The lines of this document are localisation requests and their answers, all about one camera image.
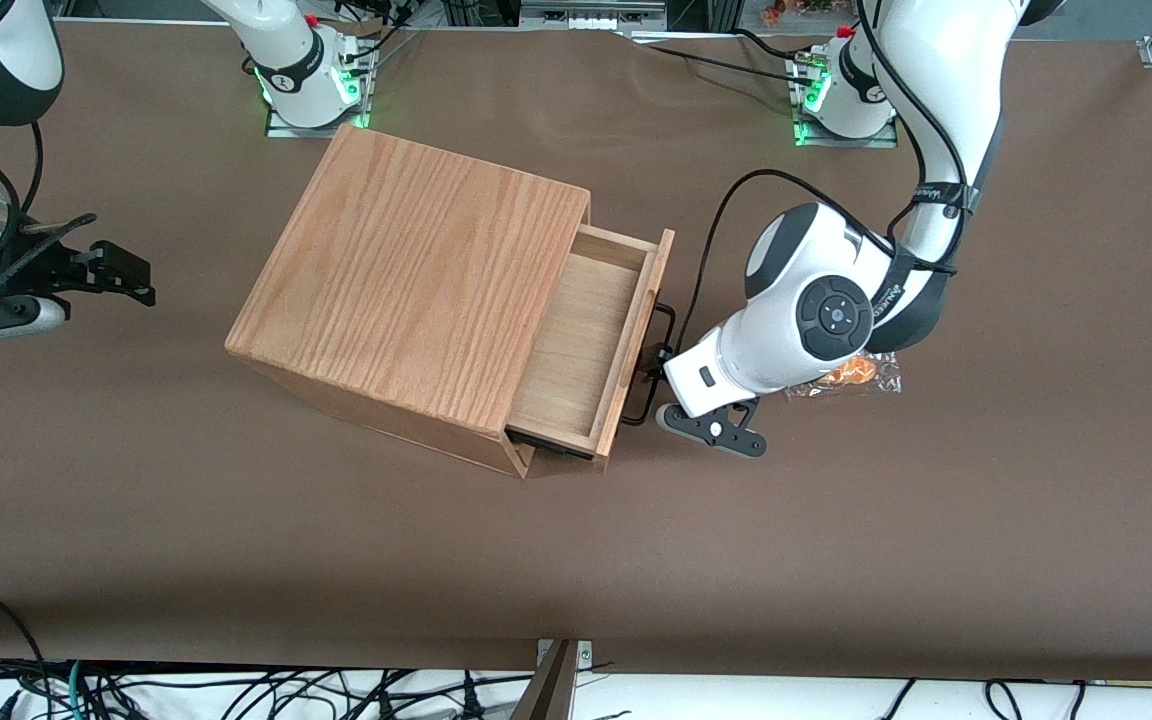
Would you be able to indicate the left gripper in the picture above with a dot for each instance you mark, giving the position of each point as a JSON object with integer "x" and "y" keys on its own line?
{"x": 653, "y": 359}

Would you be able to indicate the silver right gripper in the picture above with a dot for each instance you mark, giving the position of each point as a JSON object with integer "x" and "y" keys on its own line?
{"x": 54, "y": 268}

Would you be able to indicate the wooden drawer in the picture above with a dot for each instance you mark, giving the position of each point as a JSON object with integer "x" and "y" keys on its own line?
{"x": 586, "y": 330}

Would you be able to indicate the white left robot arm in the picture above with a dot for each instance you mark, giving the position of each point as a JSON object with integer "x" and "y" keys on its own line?
{"x": 946, "y": 90}

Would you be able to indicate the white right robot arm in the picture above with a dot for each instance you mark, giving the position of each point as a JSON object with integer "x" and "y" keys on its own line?
{"x": 291, "y": 60}

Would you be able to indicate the oak wooden drawer cabinet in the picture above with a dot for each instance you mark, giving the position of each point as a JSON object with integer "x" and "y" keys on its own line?
{"x": 406, "y": 270}

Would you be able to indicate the bread roll in plastic wrapper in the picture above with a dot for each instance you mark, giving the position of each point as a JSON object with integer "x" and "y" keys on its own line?
{"x": 886, "y": 383}

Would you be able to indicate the brown table cover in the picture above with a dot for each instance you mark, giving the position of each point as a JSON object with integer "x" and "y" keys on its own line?
{"x": 836, "y": 550}

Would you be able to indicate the grey power strip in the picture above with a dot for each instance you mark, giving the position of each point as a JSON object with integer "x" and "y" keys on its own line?
{"x": 591, "y": 15}

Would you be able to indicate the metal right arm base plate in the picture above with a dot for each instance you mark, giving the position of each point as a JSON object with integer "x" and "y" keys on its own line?
{"x": 281, "y": 128}

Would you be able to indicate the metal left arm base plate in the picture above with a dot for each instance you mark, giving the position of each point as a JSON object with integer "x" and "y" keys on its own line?
{"x": 851, "y": 140}

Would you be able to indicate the metal bracket with brown wedge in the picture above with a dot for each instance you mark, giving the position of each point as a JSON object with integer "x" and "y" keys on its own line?
{"x": 548, "y": 690}

